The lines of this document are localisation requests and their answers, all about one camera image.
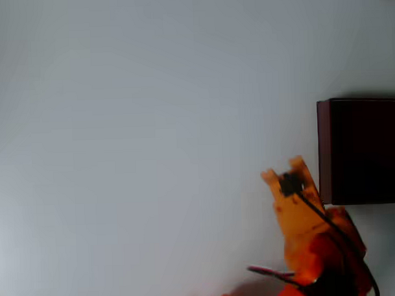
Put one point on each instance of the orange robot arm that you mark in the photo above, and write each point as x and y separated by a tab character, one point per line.
300	222

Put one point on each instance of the dark maroon box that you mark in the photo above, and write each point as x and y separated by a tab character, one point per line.
363	152

